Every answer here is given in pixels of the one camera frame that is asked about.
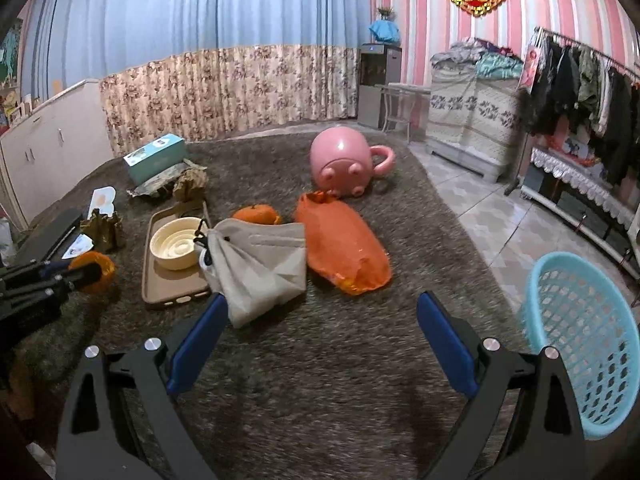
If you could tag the row of hanging clothes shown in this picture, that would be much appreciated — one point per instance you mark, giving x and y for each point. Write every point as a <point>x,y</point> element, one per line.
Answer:
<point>565,80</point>

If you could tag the pink pig-shaped pot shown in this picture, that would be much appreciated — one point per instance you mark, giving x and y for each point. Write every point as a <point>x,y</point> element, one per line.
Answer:
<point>340,152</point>

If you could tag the brown shaggy rug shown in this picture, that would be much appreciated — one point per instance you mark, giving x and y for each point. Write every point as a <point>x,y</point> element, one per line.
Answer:
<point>325,360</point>

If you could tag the white low cabinet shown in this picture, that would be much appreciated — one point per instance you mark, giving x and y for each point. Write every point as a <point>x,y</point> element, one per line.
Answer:
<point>50,130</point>

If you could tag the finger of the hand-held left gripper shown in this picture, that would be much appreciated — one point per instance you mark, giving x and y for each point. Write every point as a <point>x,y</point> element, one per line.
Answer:
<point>60,287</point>
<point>50,268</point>

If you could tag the white folding chair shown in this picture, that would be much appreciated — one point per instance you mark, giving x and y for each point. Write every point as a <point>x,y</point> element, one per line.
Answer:
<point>405,89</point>

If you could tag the pile of clothes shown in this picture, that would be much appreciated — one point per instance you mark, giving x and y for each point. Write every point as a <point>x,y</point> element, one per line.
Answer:
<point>475,57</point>

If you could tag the low grey cabinet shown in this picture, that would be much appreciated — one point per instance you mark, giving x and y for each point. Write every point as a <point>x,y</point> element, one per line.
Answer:
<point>570,205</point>

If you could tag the water dispenser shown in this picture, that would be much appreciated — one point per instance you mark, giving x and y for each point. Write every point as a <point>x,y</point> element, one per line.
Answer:
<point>372,105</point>

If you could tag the black flat case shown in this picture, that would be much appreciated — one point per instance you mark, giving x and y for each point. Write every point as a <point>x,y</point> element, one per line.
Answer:
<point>47,235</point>

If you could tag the teal tissue box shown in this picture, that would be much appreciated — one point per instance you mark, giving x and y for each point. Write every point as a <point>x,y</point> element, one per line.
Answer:
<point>155,157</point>

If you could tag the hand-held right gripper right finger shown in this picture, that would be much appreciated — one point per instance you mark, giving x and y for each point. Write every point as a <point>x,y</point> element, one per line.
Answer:
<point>447,345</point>

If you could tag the flat brown paper wrapper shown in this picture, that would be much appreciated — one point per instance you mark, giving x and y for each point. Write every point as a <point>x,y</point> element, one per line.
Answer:
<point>155,185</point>

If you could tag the brown plastic tray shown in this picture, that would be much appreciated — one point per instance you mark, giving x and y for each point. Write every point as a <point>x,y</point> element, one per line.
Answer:
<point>160,285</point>

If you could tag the white lace cloth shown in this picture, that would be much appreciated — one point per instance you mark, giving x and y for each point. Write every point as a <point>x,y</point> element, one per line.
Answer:
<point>575,172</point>

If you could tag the white paper with orange spots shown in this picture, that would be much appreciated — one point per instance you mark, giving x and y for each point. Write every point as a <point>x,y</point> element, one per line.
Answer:
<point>102,197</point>

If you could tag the crumpled brown paper ball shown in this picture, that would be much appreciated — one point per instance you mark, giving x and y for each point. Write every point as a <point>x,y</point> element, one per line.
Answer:
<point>190,185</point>

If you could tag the light blue plastic basket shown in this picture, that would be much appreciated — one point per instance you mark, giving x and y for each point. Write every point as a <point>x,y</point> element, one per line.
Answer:
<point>531,310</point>

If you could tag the small potted plant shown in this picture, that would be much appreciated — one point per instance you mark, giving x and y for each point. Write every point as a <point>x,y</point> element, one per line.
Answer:
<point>385,11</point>

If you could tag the cabinet under patterned cloth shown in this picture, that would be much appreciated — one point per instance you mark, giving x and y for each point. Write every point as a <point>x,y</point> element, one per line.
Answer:
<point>465,110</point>

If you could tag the blue curtain with floral hem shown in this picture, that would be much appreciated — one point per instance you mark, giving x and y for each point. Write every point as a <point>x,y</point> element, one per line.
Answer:
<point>200,20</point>

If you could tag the orange plastic bag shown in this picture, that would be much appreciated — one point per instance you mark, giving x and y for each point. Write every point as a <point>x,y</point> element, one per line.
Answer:
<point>340,245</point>

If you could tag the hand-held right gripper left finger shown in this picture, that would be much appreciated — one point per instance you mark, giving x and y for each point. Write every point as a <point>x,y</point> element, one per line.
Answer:
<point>197,345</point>

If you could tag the large orange peel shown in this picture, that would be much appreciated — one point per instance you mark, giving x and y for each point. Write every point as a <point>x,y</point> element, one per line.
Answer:
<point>97,265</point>

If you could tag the metal clothes rack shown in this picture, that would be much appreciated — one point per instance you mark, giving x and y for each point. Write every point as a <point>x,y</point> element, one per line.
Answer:
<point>517,170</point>

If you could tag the red white hanging bag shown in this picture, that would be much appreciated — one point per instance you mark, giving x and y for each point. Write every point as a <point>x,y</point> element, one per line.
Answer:
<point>530,67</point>

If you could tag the cream round plastic bowl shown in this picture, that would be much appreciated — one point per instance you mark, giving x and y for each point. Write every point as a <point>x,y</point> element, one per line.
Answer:
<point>175,245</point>

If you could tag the whole orange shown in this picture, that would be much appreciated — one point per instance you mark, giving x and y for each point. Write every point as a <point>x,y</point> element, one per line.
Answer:
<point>255,214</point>

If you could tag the blue cloth cover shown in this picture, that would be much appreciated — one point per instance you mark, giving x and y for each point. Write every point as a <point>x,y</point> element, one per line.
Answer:
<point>385,32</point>

